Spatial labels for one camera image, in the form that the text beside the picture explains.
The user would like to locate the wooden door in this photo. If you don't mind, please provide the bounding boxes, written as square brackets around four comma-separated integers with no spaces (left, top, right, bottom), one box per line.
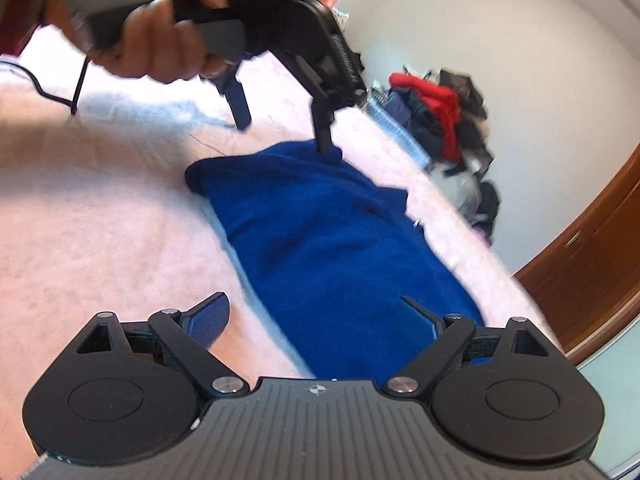
[514,144,640,367]

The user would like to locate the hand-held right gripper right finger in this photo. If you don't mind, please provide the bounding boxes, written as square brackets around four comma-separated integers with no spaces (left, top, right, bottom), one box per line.
[385,296,566,401]

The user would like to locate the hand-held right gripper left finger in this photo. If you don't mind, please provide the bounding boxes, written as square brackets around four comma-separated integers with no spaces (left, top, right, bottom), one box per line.
[75,292,251,400]

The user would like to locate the person's left hand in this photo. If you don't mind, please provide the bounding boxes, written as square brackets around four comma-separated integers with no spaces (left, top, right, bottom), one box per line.
[92,0,236,83]

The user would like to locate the black bag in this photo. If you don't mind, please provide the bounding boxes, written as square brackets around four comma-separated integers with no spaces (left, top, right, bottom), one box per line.
[472,181,502,247]

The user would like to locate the light blue knitted sweater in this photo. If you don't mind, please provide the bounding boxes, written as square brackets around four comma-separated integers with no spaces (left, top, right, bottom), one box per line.
[367,87,435,172]

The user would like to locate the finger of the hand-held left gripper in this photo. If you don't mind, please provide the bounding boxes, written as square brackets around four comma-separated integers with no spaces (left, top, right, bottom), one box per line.
[220,67,252,132]
[310,99,344,154]

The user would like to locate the black cable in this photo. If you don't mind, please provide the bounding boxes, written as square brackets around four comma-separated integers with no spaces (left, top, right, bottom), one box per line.
[0,55,92,116]

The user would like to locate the red garment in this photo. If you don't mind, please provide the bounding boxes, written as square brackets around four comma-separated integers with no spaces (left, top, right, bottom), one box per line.
[389,72,462,162]

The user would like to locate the pile of dark clothes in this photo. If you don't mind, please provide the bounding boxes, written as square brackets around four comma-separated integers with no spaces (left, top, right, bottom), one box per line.
[367,67,502,248]

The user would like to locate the pink blanket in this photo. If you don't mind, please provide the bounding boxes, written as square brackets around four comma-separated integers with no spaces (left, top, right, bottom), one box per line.
[0,25,566,466]

